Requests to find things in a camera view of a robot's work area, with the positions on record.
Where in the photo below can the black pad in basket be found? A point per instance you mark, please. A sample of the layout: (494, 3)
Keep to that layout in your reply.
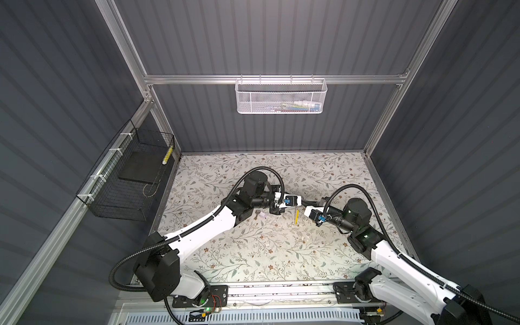
(142, 167)

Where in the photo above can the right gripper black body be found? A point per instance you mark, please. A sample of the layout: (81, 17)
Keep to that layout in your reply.
(322, 204)

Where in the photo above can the aluminium frame crossbar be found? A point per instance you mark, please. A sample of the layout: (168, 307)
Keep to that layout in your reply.
(224, 79)

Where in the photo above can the aluminium mounting rail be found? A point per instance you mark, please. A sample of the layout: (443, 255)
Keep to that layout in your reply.
(313, 293)

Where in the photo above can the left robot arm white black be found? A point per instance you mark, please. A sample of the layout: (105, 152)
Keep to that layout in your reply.
(159, 267)

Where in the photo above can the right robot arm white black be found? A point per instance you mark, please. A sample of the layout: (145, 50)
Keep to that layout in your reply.
(354, 219)

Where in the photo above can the items inside white basket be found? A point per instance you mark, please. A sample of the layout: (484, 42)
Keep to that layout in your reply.
(298, 106)

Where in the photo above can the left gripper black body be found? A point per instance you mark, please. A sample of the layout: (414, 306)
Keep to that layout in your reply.
(273, 210)

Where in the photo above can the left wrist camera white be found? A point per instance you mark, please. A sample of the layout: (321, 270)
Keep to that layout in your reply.
(290, 199)

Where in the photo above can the white wire mesh basket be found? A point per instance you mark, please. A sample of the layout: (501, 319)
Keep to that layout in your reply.
(253, 98)

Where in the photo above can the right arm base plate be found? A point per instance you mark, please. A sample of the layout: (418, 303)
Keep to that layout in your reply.
(345, 292)

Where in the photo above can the brass key purple tag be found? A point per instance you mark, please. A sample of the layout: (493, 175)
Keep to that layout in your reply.
(258, 214)

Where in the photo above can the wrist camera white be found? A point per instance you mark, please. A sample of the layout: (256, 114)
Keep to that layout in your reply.
(318, 218)
(290, 199)

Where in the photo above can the white slotted cable duct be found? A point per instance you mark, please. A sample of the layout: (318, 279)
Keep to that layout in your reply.
(279, 316)

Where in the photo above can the yellow marker in basket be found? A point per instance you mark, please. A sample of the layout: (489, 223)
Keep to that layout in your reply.
(167, 155)

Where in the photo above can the black wire basket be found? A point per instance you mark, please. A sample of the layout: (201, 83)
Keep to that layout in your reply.
(128, 181)

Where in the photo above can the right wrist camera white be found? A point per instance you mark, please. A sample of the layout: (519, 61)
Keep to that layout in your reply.
(318, 218)

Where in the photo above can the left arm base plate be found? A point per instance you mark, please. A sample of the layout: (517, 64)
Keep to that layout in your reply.
(212, 296)

